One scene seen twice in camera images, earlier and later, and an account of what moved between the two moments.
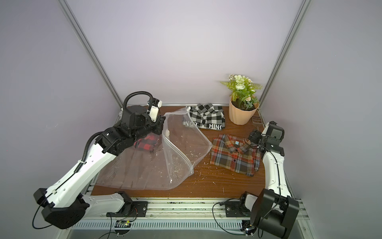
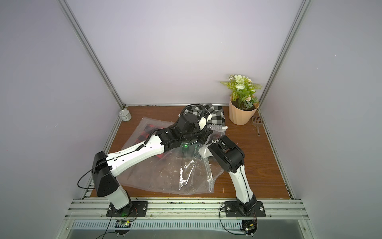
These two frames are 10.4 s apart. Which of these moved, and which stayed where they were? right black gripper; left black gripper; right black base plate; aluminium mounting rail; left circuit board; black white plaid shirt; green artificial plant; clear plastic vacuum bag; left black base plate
Moved: right black gripper; clear plastic vacuum bag; left black gripper
Stayed: left circuit board; black white plaid shirt; aluminium mounting rail; right black base plate; green artificial plant; left black base plate
